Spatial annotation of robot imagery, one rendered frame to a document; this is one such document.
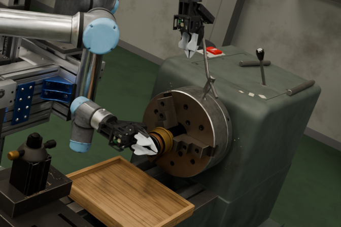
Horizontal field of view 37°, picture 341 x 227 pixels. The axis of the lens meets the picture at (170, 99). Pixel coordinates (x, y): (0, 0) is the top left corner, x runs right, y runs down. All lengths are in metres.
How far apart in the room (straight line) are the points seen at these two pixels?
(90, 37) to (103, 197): 0.53
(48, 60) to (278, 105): 0.96
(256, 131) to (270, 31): 3.43
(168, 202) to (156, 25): 4.15
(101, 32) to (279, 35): 3.68
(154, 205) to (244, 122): 0.43
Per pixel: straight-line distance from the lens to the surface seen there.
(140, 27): 5.90
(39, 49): 2.24
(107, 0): 2.19
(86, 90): 1.87
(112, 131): 1.68
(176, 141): 1.71
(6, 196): 1.42
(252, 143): 1.85
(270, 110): 1.84
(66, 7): 2.13
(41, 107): 2.19
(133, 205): 1.72
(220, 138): 1.75
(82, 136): 1.81
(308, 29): 5.09
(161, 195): 1.81
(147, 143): 1.66
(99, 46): 1.64
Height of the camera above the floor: 1.86
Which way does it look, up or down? 22 degrees down
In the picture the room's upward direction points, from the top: 17 degrees clockwise
